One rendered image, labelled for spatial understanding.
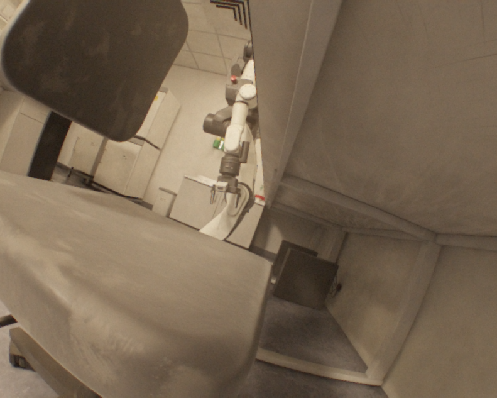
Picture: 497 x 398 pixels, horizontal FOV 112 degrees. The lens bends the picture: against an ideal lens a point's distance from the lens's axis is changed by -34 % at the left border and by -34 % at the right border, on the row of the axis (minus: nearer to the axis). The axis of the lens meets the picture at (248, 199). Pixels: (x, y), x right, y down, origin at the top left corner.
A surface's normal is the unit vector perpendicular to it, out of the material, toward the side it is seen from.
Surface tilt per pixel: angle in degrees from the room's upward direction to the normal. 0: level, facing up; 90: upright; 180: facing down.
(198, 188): 90
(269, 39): 180
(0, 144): 90
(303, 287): 90
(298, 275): 90
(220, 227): 115
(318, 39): 180
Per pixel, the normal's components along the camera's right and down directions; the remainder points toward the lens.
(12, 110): -0.07, -0.08
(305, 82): -0.35, 0.94
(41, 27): 0.93, 0.34
